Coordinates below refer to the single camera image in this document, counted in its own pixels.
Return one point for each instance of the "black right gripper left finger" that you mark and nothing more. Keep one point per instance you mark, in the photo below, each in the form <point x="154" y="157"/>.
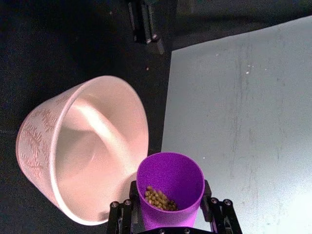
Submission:
<point x="122" y="217"/>

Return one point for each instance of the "pale grey flat board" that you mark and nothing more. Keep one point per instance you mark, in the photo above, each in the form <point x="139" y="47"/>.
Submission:
<point x="243" y="122"/>

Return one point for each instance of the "black table cloth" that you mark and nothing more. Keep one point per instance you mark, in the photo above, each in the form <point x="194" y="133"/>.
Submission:
<point x="48" y="44"/>

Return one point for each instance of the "pink patterned bowl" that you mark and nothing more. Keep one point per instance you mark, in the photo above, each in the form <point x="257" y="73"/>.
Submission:
<point x="97" y="146"/>

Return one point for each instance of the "purple plastic cup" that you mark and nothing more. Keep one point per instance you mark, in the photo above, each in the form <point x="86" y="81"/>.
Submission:
<point x="170" y="170"/>

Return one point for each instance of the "pile of tan beans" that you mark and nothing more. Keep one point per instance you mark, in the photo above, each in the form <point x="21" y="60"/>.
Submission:
<point x="159" y="198"/>

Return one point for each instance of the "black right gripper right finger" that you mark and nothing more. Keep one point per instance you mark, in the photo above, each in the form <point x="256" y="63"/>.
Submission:
<point x="223" y="217"/>

